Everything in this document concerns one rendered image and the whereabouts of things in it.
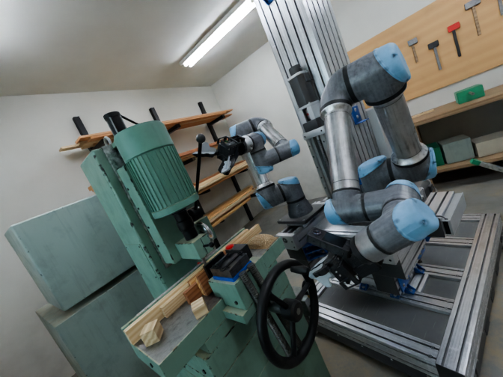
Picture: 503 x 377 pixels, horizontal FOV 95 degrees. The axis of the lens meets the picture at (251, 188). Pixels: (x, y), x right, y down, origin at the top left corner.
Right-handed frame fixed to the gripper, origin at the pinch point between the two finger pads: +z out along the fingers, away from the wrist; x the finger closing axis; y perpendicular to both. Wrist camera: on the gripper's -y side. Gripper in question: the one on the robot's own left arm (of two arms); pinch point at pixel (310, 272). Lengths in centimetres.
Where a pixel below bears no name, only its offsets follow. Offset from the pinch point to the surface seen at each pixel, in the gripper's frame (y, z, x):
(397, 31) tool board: -74, -55, 322
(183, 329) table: -15.2, 23.0, -29.2
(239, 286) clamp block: -12.0, 9.6, -14.6
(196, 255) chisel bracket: -29.9, 25.2, -10.5
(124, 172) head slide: -69, 18, -13
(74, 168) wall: -220, 183, 27
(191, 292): -21.5, 26.9, -19.6
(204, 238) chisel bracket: -32.2, 21.9, -5.4
